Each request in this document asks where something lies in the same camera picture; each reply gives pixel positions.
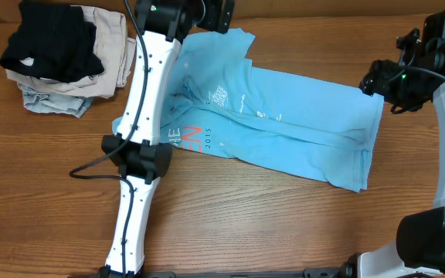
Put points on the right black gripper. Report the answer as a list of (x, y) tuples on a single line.
[(375, 83)]

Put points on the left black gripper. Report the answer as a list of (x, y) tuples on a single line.
[(210, 22)]

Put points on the light blue printed t-shirt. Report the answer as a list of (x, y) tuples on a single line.
[(219, 103)]

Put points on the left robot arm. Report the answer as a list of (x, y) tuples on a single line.
[(135, 147)]

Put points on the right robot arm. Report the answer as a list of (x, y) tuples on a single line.
[(419, 249)]

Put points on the beige folded garment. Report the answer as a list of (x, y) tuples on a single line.
[(112, 46)]

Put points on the black folded garment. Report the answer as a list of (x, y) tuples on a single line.
[(53, 41)]

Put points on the light denim folded garment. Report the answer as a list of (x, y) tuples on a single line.
[(54, 103)]

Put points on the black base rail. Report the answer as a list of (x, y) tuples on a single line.
[(327, 272)]

